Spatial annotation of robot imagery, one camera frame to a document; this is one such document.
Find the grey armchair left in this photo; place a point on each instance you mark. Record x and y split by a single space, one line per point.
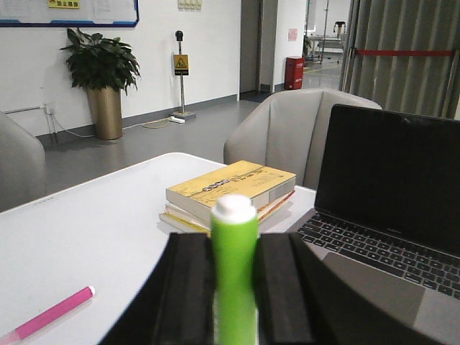
288 131

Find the top yellow book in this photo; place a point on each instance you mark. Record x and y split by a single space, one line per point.
261 184

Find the middle book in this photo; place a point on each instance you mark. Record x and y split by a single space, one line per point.
263 213

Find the pink marker pen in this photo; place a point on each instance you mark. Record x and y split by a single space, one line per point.
49 316

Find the bottom book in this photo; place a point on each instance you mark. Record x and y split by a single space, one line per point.
182 225

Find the potted green plant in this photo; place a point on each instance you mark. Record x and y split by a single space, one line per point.
104 68

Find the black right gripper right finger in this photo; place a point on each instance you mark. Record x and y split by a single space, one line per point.
302 301

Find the yellow warning sign stand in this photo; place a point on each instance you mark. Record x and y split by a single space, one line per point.
181 69

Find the white power strip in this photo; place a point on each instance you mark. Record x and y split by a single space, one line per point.
176 120

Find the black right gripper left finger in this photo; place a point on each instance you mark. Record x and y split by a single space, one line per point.
175 304

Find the green marker pen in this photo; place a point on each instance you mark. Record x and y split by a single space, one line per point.
234 235

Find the red fire cabinet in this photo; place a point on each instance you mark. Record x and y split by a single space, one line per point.
294 72

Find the grey open laptop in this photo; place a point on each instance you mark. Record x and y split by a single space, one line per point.
386 214

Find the blue framed notice board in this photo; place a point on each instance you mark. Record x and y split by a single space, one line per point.
74 13

